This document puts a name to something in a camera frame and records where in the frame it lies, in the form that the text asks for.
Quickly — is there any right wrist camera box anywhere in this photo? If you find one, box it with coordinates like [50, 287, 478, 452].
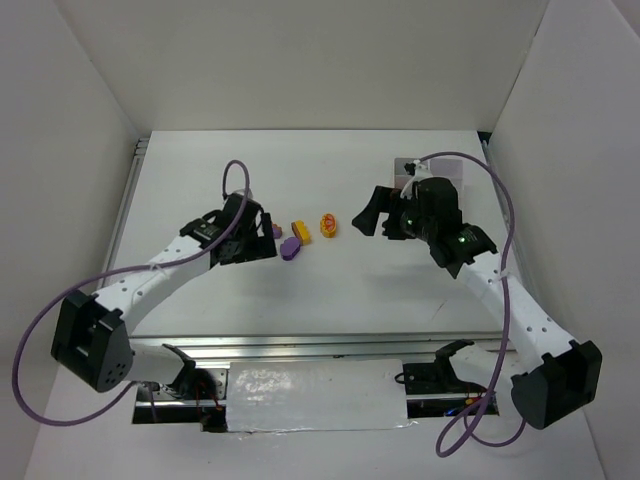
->
[400, 159, 433, 199]

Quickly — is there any purple oval lego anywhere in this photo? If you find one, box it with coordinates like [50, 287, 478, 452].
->
[280, 236, 302, 261]

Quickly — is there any white compartment organizer tray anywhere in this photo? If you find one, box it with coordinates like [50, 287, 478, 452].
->
[393, 156, 464, 202]

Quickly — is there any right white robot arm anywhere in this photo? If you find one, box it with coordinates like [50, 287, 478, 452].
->
[352, 177, 602, 430]

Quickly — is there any purple brown half-round lego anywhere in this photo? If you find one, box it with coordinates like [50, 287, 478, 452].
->
[272, 225, 283, 239]

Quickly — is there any white foil-taped panel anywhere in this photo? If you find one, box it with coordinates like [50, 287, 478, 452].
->
[226, 359, 409, 433]

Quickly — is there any yellow butterfly lego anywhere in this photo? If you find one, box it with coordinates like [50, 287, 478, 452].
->
[320, 213, 338, 238]

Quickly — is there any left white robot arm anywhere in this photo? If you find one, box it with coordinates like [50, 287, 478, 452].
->
[51, 193, 277, 398]

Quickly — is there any yellow brown lego brick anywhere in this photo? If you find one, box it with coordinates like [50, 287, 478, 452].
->
[291, 220, 312, 246]

